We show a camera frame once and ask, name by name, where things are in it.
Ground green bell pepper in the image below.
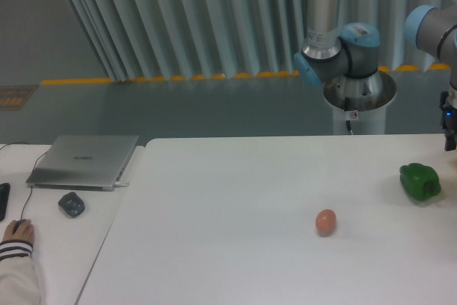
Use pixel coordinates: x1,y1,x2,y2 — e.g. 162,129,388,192
399,163,441,201

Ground grey pleated curtain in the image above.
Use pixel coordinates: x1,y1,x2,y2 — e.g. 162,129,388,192
68,0,449,81

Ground black mouse cable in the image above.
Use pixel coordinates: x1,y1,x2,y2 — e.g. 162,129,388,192
0,141,51,221

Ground black keyboard edge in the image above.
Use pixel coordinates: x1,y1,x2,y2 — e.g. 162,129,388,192
0,183,11,221

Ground silver closed laptop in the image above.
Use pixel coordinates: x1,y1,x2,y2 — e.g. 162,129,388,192
26,135,139,191

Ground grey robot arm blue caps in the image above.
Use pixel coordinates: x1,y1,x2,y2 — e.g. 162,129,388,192
294,0,456,151

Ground black computer mouse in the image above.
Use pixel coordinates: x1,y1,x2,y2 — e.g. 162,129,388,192
13,219,29,234

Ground striped cuff sleeve forearm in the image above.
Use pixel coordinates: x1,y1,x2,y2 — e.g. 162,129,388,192
1,240,41,304

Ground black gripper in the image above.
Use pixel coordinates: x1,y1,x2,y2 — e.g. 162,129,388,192
439,91,457,151

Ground brown egg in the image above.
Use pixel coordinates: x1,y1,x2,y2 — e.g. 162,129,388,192
315,209,336,234

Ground person's hand on mouse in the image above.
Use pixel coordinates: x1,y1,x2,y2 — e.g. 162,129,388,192
1,219,35,245

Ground black power adapter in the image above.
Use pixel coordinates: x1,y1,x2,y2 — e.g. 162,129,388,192
58,191,86,219

